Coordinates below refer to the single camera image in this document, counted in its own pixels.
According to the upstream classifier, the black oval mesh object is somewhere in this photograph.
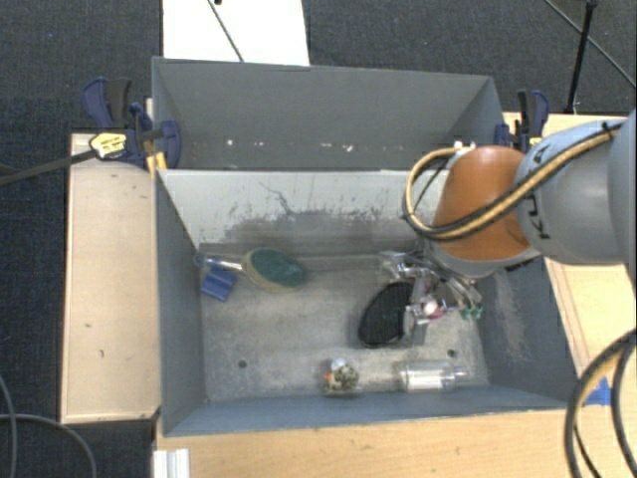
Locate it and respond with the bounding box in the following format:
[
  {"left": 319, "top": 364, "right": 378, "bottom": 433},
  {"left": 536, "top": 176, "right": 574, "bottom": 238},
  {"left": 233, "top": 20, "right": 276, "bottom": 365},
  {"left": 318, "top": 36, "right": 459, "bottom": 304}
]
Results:
[{"left": 356, "top": 281, "right": 417, "bottom": 350}]

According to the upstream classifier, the clear plastic bottle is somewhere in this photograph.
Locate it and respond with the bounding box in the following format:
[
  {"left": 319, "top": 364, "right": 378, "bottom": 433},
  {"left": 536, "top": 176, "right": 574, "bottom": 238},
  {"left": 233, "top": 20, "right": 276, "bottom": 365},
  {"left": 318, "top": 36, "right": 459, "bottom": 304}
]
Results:
[{"left": 394, "top": 358, "right": 472, "bottom": 393}]

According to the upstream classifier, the clear ball with speckled filling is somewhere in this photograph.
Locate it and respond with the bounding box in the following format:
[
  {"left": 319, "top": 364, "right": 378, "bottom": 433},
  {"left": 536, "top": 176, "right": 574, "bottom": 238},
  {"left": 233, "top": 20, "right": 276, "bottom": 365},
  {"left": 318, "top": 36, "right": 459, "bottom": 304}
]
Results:
[{"left": 321, "top": 357, "right": 361, "bottom": 396}]

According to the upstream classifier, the grey metal bin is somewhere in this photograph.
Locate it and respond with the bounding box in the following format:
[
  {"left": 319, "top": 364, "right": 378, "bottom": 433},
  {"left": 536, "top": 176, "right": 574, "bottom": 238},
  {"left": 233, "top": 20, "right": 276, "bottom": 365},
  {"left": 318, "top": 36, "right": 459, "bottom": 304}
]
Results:
[{"left": 150, "top": 56, "right": 581, "bottom": 438}]

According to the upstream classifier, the blue plastic clip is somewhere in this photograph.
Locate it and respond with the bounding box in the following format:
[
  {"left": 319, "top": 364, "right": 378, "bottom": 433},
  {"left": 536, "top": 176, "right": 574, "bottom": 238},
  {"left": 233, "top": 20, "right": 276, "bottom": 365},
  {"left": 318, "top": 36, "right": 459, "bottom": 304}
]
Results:
[{"left": 199, "top": 261, "right": 238, "bottom": 301}]

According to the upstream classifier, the pale wood board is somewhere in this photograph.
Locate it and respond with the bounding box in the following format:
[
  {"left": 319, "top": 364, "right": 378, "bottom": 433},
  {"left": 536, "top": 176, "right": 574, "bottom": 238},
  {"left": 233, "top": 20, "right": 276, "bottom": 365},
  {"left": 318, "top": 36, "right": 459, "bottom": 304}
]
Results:
[{"left": 59, "top": 131, "right": 163, "bottom": 425}]

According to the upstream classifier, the green brush with clear handle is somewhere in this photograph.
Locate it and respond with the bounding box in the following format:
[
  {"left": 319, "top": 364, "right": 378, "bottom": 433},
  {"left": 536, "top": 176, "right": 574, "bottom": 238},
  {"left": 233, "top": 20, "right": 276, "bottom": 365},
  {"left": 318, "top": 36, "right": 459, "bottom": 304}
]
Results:
[{"left": 192, "top": 247, "right": 309, "bottom": 294}]

